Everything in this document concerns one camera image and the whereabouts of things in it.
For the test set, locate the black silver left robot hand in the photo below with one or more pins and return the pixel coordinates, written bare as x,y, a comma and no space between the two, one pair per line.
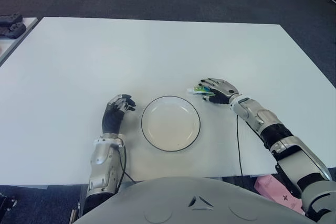
111,121

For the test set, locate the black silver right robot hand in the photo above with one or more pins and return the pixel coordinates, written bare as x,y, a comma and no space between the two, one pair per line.
223,90

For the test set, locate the green white toothpaste tube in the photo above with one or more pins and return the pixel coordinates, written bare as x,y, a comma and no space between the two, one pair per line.
198,90

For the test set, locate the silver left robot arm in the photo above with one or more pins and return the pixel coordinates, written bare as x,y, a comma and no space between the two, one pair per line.
101,161

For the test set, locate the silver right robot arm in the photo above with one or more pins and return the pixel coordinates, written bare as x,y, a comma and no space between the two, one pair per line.
275,129

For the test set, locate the white plate with black rim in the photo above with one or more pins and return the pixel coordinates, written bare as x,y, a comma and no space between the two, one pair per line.
170,124

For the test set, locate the grey robot torso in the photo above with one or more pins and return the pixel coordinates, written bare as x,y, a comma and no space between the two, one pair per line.
183,203

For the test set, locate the pink cardboard box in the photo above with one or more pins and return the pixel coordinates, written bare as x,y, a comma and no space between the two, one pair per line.
273,192

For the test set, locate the white side table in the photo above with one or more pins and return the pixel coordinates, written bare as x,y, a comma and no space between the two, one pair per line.
15,41

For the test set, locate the black wheeled base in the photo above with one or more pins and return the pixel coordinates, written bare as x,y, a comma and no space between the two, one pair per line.
6,203

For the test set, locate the black game controller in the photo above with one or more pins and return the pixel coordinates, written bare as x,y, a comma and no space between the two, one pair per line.
10,18
13,30

